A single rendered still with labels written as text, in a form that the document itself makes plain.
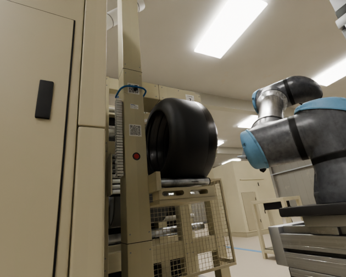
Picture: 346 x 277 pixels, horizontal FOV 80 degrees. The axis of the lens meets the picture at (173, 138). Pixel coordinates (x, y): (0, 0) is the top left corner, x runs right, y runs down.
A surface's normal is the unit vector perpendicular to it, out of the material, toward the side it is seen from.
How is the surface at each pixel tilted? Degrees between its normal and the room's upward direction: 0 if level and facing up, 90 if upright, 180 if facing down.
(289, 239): 90
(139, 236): 90
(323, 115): 89
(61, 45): 90
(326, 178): 72
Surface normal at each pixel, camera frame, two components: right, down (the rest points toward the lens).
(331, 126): -0.54, -0.24
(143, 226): 0.45, -0.35
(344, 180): -0.76, -0.43
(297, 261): -0.91, -0.05
